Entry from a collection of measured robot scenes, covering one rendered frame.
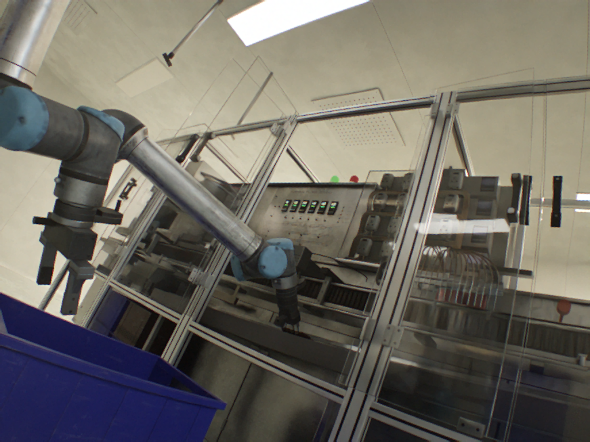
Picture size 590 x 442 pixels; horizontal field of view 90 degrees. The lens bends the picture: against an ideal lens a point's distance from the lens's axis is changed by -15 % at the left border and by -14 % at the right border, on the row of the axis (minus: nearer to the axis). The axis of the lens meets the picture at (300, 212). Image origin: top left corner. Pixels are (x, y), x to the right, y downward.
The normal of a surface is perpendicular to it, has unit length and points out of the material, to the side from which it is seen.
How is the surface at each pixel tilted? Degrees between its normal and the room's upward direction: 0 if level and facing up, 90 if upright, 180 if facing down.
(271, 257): 91
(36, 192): 90
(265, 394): 90
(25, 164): 90
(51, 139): 102
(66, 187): 114
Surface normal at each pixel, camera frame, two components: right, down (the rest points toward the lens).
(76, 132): 0.96, 0.11
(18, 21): 0.42, 0.11
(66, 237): -0.50, -0.14
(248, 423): -0.52, -0.54
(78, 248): 0.82, 0.26
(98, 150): 0.81, 0.54
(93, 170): 0.69, 0.23
